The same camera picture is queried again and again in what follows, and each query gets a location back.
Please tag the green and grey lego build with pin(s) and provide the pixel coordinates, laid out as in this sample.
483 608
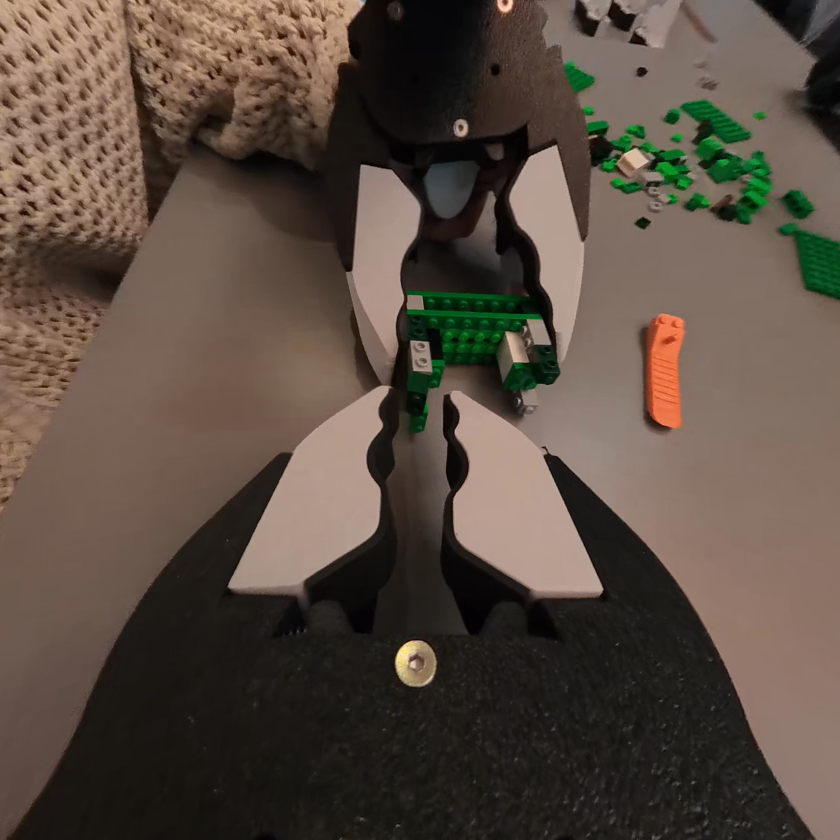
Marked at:
472 341

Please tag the person's knitted sweater torso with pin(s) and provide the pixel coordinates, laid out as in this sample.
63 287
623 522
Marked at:
52 197

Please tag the white pointed part black base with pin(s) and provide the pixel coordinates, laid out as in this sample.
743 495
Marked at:
587 16
653 23
620 14

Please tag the orange brick separator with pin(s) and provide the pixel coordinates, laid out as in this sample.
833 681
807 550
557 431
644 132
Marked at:
663 374

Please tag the person's left hand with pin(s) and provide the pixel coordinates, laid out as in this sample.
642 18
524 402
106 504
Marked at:
459 229

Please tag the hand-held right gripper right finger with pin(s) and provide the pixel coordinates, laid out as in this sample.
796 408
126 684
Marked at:
518 518

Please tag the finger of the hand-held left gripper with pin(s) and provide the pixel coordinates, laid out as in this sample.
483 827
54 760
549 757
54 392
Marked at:
380 262
558 249

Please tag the black and white bag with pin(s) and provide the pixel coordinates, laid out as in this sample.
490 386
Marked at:
823 72

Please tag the pile of small lego pieces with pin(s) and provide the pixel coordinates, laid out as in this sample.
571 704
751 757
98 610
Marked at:
689 164

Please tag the small green lego plate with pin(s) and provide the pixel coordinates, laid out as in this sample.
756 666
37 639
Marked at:
577 79

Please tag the green lego brick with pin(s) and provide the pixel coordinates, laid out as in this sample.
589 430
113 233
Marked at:
797 203

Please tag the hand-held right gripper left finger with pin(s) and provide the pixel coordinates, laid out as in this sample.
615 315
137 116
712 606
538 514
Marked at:
315 518

